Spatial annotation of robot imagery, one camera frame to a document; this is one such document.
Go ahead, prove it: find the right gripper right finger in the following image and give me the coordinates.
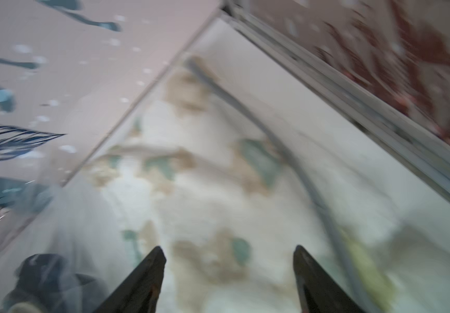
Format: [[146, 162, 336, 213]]
[[293, 245, 364, 313]]

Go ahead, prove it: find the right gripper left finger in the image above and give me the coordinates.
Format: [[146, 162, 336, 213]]
[[95, 246, 166, 313]]

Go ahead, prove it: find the clear plastic vacuum bag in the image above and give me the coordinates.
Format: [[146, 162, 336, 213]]
[[0, 177, 132, 312]]

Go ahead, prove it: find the white patterned blanket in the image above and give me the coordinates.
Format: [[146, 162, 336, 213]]
[[71, 57, 396, 312]]

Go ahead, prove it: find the teal bear print blanket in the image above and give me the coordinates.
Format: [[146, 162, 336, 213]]
[[0, 254, 107, 312]]

